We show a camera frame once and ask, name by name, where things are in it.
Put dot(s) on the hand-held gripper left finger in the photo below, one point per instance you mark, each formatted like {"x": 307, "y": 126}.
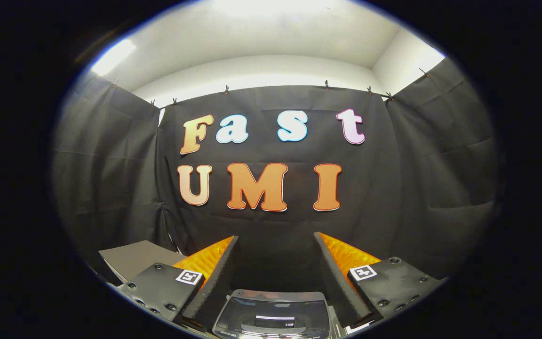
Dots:
{"x": 214, "y": 282}

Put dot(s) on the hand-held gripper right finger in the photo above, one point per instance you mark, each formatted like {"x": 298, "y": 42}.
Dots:
{"x": 337, "y": 282}

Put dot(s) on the black backdrop cloth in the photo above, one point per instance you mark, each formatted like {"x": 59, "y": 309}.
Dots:
{"x": 275, "y": 226}

